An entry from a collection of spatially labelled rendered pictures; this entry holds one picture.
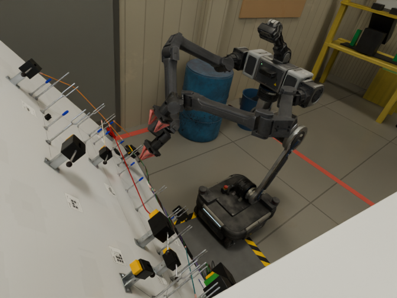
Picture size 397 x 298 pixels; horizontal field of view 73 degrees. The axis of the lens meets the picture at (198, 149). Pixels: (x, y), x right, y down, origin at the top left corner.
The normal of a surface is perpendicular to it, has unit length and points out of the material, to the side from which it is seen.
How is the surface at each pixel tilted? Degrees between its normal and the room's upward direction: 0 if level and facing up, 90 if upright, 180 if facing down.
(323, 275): 0
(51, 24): 90
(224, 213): 0
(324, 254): 0
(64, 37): 90
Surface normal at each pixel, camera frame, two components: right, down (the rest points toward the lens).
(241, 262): 0.16, -0.78
